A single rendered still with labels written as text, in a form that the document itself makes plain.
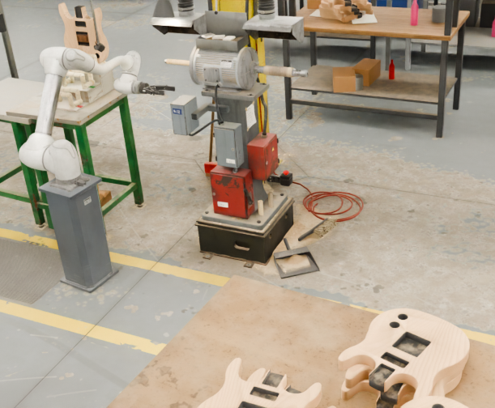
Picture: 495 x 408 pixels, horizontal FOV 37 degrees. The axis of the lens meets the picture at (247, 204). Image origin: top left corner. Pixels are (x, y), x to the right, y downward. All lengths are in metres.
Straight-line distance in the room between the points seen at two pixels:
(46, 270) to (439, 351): 3.17
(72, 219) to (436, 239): 2.38
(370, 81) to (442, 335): 4.42
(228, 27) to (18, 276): 2.14
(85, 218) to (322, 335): 2.18
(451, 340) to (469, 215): 2.83
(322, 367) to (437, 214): 2.85
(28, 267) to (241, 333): 2.60
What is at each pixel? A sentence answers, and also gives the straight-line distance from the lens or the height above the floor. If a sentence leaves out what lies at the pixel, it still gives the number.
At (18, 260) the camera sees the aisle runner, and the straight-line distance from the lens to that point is 5.35.
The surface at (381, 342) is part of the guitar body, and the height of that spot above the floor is 1.03.
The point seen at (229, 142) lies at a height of 0.84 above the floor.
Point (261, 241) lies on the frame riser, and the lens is 4.77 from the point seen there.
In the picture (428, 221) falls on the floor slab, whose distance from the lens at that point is 5.33.
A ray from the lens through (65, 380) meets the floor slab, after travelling 4.24.
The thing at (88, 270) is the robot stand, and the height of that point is 0.15.
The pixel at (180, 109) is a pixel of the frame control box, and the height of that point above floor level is 1.09.
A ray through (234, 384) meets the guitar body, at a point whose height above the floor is 1.03.
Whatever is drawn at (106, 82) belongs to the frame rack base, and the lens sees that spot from 5.32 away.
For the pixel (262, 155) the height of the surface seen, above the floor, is 0.73.
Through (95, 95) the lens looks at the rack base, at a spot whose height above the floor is 0.97.
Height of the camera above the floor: 2.73
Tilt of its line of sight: 29 degrees down
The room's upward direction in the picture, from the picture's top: 5 degrees counter-clockwise
